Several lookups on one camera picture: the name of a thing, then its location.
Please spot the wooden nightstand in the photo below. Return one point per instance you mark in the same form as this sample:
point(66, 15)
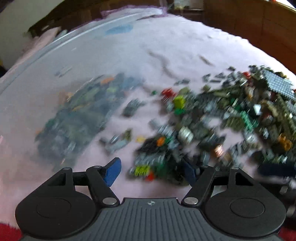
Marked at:
point(187, 11)

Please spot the clear plastic storage box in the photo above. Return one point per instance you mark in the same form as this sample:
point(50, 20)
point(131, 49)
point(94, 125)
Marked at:
point(46, 81)

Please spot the building brick pile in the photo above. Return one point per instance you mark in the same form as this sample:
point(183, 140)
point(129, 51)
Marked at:
point(219, 120)

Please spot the lime green cube brick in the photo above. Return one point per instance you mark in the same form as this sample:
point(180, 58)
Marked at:
point(179, 102)

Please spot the stored building brick heap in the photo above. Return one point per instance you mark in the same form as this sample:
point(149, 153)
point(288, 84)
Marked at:
point(81, 120)

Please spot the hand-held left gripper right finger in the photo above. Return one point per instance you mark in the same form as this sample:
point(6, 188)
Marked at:
point(190, 172)

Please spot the brown wooden dresser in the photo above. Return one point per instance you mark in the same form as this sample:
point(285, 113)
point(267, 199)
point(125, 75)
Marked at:
point(254, 25)

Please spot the pink striped quilt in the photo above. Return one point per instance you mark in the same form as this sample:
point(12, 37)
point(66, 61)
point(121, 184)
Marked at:
point(41, 44)

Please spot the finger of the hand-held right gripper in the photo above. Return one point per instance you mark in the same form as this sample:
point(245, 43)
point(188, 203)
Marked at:
point(277, 169)

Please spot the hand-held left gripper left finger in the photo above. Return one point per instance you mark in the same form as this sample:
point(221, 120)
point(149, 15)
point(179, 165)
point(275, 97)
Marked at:
point(113, 172)

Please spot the dark wooden headboard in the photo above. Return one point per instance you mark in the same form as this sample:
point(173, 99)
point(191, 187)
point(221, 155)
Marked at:
point(69, 16)

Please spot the pink fluffy blanket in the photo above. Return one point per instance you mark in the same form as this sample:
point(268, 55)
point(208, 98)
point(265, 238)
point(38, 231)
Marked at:
point(185, 46)

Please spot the large grey studded baseplate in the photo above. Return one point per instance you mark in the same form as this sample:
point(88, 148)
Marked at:
point(279, 84)

